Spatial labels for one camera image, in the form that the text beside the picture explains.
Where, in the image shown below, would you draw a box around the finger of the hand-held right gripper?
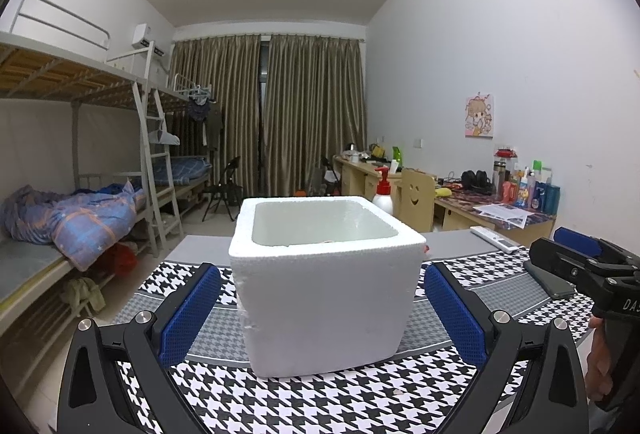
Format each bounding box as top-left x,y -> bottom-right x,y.
529,238 -> 640,289
554,227 -> 640,265

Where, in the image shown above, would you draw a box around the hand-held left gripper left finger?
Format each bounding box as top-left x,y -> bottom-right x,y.
56,262 -> 223,434

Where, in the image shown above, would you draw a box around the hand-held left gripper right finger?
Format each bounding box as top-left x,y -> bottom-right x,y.
422,261 -> 591,434

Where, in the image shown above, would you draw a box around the white foam box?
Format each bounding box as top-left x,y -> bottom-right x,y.
229,195 -> 427,380

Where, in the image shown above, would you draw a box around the person's right hand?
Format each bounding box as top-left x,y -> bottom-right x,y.
585,315 -> 614,402

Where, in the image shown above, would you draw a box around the black phone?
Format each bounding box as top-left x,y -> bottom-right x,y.
524,259 -> 576,299

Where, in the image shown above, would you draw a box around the cluster of toiletry bottles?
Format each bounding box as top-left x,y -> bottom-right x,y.
492,145 -> 561,215

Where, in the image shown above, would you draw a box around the white remote control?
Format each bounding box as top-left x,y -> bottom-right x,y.
470,226 -> 521,255

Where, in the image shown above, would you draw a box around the printed paper sheets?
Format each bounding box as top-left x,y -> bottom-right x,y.
472,203 -> 536,229

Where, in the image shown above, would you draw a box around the red cloth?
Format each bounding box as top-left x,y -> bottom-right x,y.
107,241 -> 138,275

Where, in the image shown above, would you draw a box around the beige cloth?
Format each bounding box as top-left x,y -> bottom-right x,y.
62,276 -> 106,315

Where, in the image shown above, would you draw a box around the printed desk mat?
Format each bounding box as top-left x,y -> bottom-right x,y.
435,184 -> 556,227

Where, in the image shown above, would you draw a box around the black headphones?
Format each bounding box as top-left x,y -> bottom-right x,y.
460,170 -> 493,195

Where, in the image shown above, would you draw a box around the wooden chair with smiley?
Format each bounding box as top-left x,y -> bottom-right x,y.
400,169 -> 437,232

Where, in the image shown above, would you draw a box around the black folding chair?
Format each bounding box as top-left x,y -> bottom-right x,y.
312,159 -> 341,197
202,156 -> 241,222

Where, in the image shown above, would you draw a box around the white bottle with red pump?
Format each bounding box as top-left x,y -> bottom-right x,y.
371,166 -> 396,217

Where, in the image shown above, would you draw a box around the houndstooth tablecloth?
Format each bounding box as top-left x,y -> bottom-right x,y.
112,231 -> 601,434

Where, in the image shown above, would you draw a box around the blue checked bedsheet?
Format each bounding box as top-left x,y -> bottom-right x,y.
152,156 -> 212,187

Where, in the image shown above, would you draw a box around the white metal bunk bed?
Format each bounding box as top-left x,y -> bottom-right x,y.
0,0 -> 183,365
150,74 -> 213,219

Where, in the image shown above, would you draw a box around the blue plaid blanket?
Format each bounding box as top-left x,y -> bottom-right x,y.
0,180 -> 148,272

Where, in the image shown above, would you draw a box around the wooden desk with drawers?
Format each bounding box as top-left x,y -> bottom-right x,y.
332,154 -> 403,215

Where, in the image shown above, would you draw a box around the dark hanging clothes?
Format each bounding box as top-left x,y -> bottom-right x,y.
187,96 -> 223,149

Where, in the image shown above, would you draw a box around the brown curtain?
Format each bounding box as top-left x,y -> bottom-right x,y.
170,35 -> 263,199
262,35 -> 368,199

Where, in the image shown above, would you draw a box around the white air conditioner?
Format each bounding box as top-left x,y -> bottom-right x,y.
131,24 -> 166,57

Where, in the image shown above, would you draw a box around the wall poster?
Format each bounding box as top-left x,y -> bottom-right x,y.
465,94 -> 496,139

